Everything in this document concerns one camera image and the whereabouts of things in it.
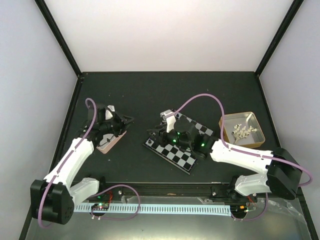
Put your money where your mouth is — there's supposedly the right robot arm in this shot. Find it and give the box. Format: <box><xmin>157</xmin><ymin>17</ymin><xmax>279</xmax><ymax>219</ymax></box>
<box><xmin>146</xmin><ymin>118</ymin><xmax>302</xmax><ymax>202</ymax></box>

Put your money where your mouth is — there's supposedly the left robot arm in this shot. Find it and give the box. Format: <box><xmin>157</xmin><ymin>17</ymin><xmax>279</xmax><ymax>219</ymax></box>
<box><xmin>30</xmin><ymin>103</ymin><xmax>134</xmax><ymax>225</ymax></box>

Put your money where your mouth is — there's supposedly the white chess pieces pile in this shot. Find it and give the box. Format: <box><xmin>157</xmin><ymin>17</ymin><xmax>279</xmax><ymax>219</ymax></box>
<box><xmin>232</xmin><ymin>124</ymin><xmax>258</xmax><ymax>142</ymax></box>

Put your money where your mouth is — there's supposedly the small circuit board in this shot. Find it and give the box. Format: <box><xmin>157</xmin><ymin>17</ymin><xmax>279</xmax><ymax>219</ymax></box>
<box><xmin>91</xmin><ymin>203</ymin><xmax>110</xmax><ymax>211</ymax></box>

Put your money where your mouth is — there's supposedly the pink metal tin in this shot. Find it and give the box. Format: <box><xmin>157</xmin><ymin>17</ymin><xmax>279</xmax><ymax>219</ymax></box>
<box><xmin>96</xmin><ymin>131</ymin><xmax>127</xmax><ymax>154</ymax></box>

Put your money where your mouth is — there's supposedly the black and white chessboard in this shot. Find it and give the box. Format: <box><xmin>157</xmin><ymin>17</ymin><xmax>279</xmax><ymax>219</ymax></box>
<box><xmin>143</xmin><ymin>112</ymin><xmax>217</xmax><ymax>175</ymax></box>

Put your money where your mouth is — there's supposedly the orange metal tin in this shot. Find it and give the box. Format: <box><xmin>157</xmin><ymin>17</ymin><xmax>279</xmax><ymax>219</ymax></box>
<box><xmin>223</xmin><ymin>111</ymin><xmax>266</xmax><ymax>149</ymax></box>

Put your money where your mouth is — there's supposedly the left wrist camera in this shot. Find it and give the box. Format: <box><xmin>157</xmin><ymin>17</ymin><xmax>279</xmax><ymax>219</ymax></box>
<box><xmin>104</xmin><ymin>105</ymin><xmax>115</xmax><ymax>120</ymax></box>

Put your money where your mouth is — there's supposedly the black aluminium rail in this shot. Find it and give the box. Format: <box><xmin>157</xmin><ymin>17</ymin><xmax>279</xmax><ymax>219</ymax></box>
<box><xmin>94</xmin><ymin>181</ymin><xmax>258</xmax><ymax>201</ymax></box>

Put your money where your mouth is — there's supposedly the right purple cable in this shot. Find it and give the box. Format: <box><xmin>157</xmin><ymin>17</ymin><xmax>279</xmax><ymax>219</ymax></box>
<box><xmin>169</xmin><ymin>92</ymin><xmax>314</xmax><ymax>223</ymax></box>

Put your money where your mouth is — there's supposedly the light blue slotted cable duct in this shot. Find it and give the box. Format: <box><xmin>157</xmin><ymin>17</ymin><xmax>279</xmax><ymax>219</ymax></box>
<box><xmin>74</xmin><ymin>202</ymin><xmax>231</xmax><ymax>217</ymax></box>

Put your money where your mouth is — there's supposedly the left black frame post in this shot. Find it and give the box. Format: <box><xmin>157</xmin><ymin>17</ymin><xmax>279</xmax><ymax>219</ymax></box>
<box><xmin>34</xmin><ymin>0</ymin><xmax>82</xmax><ymax>77</ymax></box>

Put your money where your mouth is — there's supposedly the black frame post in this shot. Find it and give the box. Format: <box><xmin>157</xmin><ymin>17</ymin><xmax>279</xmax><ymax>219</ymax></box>
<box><xmin>255</xmin><ymin>0</ymin><xmax>304</xmax><ymax>77</ymax></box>
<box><xmin>34</xmin><ymin>0</ymin><xmax>82</xmax><ymax>77</ymax></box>

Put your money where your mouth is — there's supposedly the right black frame post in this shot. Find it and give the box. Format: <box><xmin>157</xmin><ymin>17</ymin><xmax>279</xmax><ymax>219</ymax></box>
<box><xmin>255</xmin><ymin>0</ymin><xmax>304</xmax><ymax>77</ymax></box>

